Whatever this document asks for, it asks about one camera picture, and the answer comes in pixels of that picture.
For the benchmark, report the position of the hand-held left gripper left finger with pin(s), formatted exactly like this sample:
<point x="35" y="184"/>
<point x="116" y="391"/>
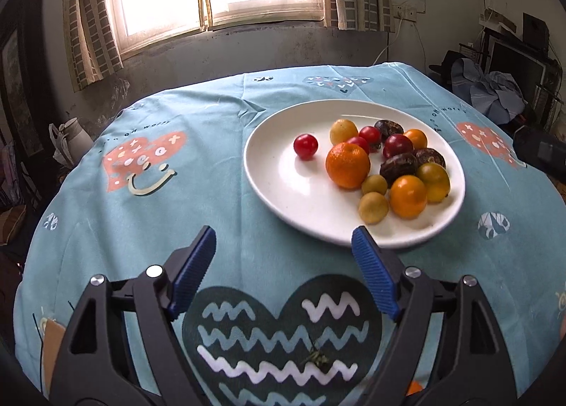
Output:
<point x="192" y="275"/>

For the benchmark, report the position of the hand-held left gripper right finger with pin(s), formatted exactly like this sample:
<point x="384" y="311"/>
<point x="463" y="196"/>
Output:
<point x="376" y="275"/>

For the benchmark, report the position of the small yellow-green fruit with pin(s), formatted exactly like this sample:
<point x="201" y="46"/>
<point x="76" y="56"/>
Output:
<point x="373" y="207"/>
<point x="374" y="184"/>

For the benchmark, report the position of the small orange citrus fruit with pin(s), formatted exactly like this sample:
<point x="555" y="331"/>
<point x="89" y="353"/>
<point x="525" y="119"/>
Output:
<point x="418" y="138"/>
<point x="407" y="196"/>

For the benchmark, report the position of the yellow-green citrus fruit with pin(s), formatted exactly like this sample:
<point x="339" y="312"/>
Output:
<point x="435" y="182"/>

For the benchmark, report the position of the white oval plate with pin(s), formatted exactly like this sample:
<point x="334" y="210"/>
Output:
<point x="287" y="193"/>

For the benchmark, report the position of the small dark water chestnut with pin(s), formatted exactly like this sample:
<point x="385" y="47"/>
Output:
<point x="376" y="147"/>

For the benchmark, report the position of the dark red plum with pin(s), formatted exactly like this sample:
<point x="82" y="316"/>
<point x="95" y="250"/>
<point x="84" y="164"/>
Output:
<point x="397" y="146"/>

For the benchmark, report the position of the red cherry tomato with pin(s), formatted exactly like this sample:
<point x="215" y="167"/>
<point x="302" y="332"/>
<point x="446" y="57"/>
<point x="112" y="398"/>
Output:
<point x="305" y="146"/>
<point x="369" y="135"/>
<point x="359" y="144"/>

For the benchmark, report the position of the light blue printed tablecloth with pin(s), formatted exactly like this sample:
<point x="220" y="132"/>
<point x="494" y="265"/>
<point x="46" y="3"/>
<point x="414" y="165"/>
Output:
<point x="146" y="229"/>

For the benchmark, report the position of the blue crumpled clothes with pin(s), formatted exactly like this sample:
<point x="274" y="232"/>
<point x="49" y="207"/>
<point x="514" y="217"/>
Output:
<point x="491" y="87"/>

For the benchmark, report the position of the dark monitor screen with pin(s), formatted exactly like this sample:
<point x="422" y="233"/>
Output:
<point x="515" y="65"/>

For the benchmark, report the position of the small green fruit stem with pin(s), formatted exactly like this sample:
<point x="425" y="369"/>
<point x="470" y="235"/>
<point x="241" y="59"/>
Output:
<point x="315" y="355"/>

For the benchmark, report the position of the black speaker box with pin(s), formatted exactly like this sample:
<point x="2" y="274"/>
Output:
<point x="536" y="30"/>

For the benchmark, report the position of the dark hat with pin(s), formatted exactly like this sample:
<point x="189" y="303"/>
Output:
<point x="444" y="64"/>

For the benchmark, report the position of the tan eyeglasses case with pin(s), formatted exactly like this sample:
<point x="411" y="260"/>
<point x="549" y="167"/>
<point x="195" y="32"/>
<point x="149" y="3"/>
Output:
<point x="52" y="344"/>

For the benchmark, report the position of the white jug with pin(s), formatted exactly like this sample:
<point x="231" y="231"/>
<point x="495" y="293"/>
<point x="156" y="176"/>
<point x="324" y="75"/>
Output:
<point x="75" y="138"/>

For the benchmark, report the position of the white plastic bag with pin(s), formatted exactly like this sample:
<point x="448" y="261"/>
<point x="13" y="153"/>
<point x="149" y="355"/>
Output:
<point x="59" y="147"/>

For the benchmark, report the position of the brown cushion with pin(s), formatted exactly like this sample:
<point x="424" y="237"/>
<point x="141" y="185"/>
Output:
<point x="11" y="224"/>

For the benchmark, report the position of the dark framed picture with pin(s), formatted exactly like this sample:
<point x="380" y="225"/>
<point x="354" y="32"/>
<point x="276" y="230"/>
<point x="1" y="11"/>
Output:
<point x="17" y="69"/>

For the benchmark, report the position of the wall socket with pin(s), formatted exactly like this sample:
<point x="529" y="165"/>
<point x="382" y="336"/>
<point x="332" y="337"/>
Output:
<point x="404" y="11"/>

